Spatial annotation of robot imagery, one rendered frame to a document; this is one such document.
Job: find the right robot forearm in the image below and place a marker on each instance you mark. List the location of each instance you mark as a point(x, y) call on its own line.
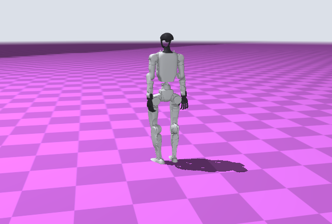
point(182, 85)

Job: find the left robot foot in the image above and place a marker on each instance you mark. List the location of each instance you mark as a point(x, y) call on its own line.
point(161, 161)

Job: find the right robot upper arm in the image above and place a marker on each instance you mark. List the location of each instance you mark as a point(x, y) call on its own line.
point(180, 66)

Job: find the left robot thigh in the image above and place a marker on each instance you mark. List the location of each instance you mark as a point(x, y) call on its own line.
point(153, 116)

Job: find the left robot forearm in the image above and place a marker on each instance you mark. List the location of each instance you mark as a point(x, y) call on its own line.
point(149, 85)

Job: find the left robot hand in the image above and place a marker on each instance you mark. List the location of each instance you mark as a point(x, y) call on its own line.
point(150, 104)

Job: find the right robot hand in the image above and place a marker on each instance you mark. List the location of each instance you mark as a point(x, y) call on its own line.
point(184, 101)

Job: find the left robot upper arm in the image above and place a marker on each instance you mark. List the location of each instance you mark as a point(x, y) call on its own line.
point(152, 64)

